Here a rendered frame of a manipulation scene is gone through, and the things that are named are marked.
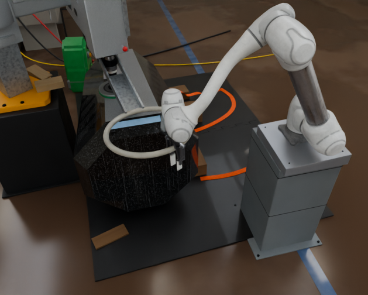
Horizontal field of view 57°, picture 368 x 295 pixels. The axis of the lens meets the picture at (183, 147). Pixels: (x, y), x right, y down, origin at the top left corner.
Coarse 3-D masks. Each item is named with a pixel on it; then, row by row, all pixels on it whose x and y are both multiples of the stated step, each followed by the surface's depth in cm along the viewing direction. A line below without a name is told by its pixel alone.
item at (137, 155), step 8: (128, 112) 199; (136, 112) 201; (112, 120) 192; (120, 120) 196; (104, 136) 179; (112, 144) 174; (120, 152) 168; (128, 152) 166; (136, 152) 166; (144, 152) 166; (152, 152) 165; (160, 152) 166; (168, 152) 167
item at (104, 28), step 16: (80, 0) 190; (96, 0) 186; (112, 0) 189; (96, 16) 191; (112, 16) 195; (96, 32) 196; (112, 32) 200; (96, 48) 201; (112, 48) 206; (128, 48) 212
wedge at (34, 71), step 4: (28, 68) 270; (32, 68) 271; (36, 68) 271; (40, 68) 272; (28, 72) 269; (32, 72) 268; (36, 72) 268; (40, 72) 269; (44, 72) 270; (48, 72) 271; (32, 76) 269; (36, 76) 265; (40, 76) 266; (44, 76) 267; (48, 76) 267
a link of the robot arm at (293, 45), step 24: (288, 24) 125; (288, 48) 122; (312, 48) 121; (288, 72) 139; (312, 72) 138; (312, 96) 145; (312, 120) 157; (336, 120) 161; (312, 144) 168; (336, 144) 160
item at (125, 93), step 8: (88, 48) 229; (120, 64) 219; (104, 72) 218; (112, 80) 216; (120, 80) 217; (128, 80) 212; (112, 88) 209; (120, 88) 213; (128, 88) 214; (120, 96) 209; (128, 96) 210; (136, 96) 205; (120, 104) 203; (128, 104) 206; (136, 104) 207
